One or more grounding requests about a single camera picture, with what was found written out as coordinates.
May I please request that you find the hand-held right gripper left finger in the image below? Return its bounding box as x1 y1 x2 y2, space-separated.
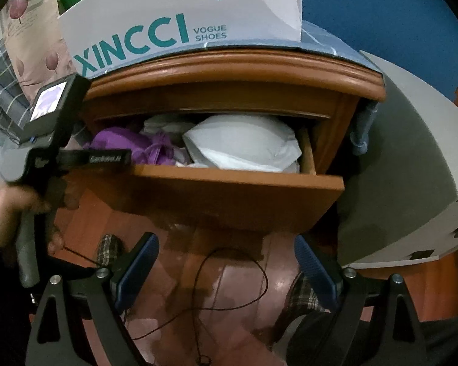
25 232 161 366

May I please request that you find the grey plaid bedding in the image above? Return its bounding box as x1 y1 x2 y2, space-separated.
0 36 35 140

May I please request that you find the plaid slipper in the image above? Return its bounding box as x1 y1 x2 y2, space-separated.
95 233 125 271
284 272 329 347

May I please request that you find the person's left hand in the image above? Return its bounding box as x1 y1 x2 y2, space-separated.
0 179 81 254

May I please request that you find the white XINCCI shoe bag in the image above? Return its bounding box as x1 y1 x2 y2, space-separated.
57 0 304 81

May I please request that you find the purple underwear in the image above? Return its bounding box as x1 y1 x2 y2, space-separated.
82 127 184 166

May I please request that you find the thin black cable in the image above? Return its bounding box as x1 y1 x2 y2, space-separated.
126 247 270 366

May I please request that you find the pink leaf-print curtain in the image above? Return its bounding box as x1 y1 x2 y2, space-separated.
0 0 79 96

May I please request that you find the brown wooden nightstand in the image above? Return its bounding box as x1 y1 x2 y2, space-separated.
67 48 386 237

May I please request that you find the large grey box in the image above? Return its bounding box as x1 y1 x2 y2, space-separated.
338 49 458 271

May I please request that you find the blue foam mat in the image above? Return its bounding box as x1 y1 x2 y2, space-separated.
300 0 458 102

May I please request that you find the white padded underwear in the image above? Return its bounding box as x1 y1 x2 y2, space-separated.
182 113 303 174

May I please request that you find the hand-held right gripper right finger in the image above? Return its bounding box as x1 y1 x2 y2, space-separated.
295 232 438 366

